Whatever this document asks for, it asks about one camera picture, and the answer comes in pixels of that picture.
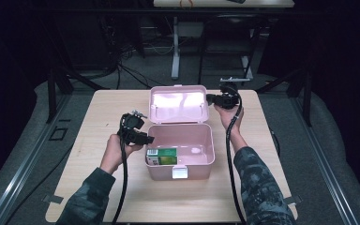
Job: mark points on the black metal stand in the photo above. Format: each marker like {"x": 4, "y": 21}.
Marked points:
{"x": 307, "y": 97}
{"x": 52, "y": 93}

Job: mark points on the aluminium floor rail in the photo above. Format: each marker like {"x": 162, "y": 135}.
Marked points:
{"x": 322, "y": 159}
{"x": 28, "y": 159}

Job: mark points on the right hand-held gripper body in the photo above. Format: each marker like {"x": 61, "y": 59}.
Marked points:
{"x": 231, "y": 98}

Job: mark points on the dark flat object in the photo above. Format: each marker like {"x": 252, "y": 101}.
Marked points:
{"x": 236, "y": 1}

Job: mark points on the green medicine carton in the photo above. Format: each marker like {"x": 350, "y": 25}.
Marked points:
{"x": 162, "y": 156}

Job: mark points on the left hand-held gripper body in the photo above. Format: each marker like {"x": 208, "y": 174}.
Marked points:
{"x": 130, "y": 125}

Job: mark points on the person's right hand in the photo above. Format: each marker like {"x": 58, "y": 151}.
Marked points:
{"x": 229, "y": 118}

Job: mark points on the black chair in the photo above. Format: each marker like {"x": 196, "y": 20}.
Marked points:
{"x": 231, "y": 34}

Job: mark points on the white desk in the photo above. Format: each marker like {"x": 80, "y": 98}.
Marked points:
{"x": 218, "y": 3}

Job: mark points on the person's left hand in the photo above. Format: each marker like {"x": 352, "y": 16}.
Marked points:
{"x": 114, "y": 154}

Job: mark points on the grey tape strip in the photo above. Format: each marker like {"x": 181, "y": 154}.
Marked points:
{"x": 52, "y": 199}
{"x": 294, "y": 200}

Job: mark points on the grey metal box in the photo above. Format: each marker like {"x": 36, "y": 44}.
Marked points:
{"x": 190, "y": 29}

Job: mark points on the pink plastic storage box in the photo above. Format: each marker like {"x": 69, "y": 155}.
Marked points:
{"x": 181, "y": 137}

